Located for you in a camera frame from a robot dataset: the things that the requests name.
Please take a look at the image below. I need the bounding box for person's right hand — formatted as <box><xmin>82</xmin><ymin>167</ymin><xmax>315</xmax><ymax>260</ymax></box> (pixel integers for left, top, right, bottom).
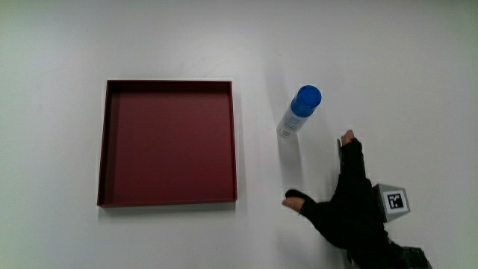
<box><xmin>282</xmin><ymin>129</ymin><xmax>433</xmax><ymax>269</ymax></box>

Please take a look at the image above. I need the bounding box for blue capped glue bottle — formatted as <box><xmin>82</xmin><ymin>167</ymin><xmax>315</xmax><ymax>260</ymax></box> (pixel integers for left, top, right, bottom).
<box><xmin>276</xmin><ymin>84</ymin><xmax>323</xmax><ymax>139</ymax></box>

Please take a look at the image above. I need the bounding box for white desk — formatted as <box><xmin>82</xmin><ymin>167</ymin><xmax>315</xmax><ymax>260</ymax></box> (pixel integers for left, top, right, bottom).
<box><xmin>0</xmin><ymin>0</ymin><xmax>478</xmax><ymax>269</ymax></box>

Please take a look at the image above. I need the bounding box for dark red square tray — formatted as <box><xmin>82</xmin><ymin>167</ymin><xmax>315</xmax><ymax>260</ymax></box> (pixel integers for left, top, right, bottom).
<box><xmin>96</xmin><ymin>78</ymin><xmax>238</xmax><ymax>208</ymax></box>

